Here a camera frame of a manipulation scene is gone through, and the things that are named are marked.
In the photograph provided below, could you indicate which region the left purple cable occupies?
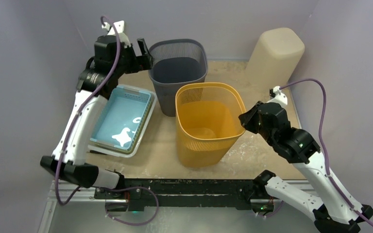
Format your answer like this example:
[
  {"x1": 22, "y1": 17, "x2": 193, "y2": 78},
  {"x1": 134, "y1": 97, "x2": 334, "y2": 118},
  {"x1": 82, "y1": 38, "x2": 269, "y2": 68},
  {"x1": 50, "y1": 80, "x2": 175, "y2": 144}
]
[{"x1": 54, "y1": 15, "x2": 122, "y2": 206}]

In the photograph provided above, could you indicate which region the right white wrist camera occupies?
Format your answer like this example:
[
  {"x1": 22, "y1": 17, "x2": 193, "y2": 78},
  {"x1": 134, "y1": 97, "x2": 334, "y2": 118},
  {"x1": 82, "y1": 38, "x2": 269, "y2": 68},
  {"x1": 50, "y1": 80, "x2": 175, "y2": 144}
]
[{"x1": 267, "y1": 86, "x2": 288, "y2": 108}]

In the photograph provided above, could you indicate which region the light blue plastic crate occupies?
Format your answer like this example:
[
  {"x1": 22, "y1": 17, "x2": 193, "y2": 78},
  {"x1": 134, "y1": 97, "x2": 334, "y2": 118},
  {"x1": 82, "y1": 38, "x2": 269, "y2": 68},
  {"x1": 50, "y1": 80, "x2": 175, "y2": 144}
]
[{"x1": 90, "y1": 84, "x2": 153, "y2": 152}]

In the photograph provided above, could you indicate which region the beige plastic bin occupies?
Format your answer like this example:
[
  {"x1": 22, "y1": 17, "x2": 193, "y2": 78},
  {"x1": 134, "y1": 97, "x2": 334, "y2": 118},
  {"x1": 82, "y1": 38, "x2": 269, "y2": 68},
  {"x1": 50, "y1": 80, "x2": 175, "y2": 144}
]
[{"x1": 245, "y1": 27, "x2": 305, "y2": 90}]

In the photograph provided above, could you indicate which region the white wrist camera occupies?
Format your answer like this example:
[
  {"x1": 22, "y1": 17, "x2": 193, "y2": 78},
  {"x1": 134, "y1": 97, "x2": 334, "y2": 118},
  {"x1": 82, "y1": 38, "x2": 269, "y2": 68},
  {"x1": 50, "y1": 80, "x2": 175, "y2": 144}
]
[
  {"x1": 267, "y1": 86, "x2": 288, "y2": 108},
  {"x1": 102, "y1": 20, "x2": 132, "y2": 48}
]

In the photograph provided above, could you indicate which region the white plastic tray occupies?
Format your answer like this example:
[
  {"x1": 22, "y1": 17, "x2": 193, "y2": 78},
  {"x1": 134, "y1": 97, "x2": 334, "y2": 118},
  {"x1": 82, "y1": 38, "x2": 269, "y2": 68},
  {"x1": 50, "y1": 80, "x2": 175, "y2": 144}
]
[{"x1": 87, "y1": 85, "x2": 157, "y2": 159}]

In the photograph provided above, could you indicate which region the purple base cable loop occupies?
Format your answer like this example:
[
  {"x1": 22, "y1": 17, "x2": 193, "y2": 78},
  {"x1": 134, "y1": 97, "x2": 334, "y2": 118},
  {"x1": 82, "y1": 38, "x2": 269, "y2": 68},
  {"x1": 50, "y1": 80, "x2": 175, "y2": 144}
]
[{"x1": 104, "y1": 186, "x2": 160, "y2": 226}]

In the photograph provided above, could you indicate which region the yellow mesh basket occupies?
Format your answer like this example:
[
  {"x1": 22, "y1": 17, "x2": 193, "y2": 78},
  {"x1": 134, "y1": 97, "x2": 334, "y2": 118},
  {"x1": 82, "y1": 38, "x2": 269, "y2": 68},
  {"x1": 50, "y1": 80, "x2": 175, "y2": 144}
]
[{"x1": 175, "y1": 82, "x2": 246, "y2": 168}]

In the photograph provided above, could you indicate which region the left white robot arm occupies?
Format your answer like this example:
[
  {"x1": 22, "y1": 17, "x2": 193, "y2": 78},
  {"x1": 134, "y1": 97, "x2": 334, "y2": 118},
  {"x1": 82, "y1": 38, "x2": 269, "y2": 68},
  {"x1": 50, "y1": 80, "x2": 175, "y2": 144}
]
[{"x1": 40, "y1": 35, "x2": 153, "y2": 199}]

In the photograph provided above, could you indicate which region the grey mesh basket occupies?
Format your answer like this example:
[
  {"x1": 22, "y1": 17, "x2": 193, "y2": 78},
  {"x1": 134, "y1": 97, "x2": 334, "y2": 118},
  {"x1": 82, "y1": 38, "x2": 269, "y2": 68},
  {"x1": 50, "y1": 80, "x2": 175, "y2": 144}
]
[{"x1": 149, "y1": 39, "x2": 208, "y2": 117}]

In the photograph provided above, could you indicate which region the aluminium frame rail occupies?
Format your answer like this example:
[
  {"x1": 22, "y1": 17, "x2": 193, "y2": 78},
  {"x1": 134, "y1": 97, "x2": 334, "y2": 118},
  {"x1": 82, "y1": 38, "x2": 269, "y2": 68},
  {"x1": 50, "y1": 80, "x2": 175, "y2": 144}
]
[{"x1": 46, "y1": 180, "x2": 319, "y2": 202}]

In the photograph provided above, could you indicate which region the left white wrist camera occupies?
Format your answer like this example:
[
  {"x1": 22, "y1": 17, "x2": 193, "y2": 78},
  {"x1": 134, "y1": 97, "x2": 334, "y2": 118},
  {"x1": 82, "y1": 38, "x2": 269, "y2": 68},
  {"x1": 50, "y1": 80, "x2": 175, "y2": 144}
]
[{"x1": 102, "y1": 20, "x2": 132, "y2": 48}]

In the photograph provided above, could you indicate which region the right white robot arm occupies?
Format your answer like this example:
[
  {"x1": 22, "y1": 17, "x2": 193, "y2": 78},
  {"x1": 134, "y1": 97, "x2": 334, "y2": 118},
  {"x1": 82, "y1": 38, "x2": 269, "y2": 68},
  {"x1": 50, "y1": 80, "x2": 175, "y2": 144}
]
[{"x1": 238, "y1": 101, "x2": 373, "y2": 233}]

